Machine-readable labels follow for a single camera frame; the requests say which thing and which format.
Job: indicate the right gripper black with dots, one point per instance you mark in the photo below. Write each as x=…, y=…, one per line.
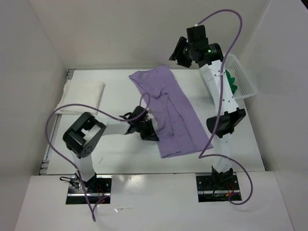
x=176, y=54

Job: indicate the white t shirt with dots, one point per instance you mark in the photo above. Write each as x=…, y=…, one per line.
x=81, y=92

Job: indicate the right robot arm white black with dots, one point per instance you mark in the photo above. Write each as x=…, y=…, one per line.
x=228, y=116

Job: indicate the aluminium table edge rail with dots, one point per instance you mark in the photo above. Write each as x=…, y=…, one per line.
x=54, y=129

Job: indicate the purple shirt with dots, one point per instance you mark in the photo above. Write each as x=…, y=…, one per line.
x=180, y=131

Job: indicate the green shirt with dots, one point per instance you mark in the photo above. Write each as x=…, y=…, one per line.
x=231, y=81

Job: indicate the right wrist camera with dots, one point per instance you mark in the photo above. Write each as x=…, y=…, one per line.
x=196, y=34

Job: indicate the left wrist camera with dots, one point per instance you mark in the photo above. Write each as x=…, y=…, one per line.
x=139, y=113

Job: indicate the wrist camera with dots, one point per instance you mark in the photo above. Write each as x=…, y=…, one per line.
x=196, y=34
x=139, y=113

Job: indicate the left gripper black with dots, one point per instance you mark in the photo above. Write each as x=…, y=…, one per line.
x=150, y=134

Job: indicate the white plastic basket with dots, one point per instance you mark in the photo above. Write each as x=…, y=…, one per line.
x=245, y=86

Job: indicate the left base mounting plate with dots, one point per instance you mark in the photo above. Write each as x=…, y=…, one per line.
x=99, y=193

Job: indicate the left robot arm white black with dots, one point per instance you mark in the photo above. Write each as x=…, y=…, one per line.
x=83, y=136

